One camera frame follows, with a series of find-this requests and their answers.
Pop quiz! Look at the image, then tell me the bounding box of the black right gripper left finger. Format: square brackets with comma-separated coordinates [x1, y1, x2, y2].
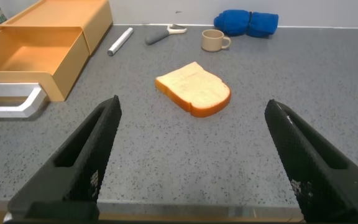
[7, 95, 122, 218]

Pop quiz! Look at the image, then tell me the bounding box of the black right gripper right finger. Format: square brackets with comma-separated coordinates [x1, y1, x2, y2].
[264, 99, 358, 224]

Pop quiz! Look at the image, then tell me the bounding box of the yellow drawer with white handle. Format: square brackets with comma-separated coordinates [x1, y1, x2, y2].
[0, 26, 91, 119]

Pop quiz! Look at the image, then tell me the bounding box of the white marker pen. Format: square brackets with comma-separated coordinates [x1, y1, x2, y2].
[107, 27, 135, 57]

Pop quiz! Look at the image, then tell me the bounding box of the white bread slice orange crust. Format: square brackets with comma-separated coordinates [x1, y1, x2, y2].
[155, 61, 232, 118]

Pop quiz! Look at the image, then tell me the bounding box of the blue rolled cloth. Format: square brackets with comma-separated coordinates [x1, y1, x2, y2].
[213, 9, 280, 39]

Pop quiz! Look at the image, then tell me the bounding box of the beige cup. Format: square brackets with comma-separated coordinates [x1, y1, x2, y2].
[201, 29, 232, 53]

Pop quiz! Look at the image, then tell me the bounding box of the grey handled white peeler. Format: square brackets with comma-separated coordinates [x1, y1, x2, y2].
[144, 23, 188, 46]

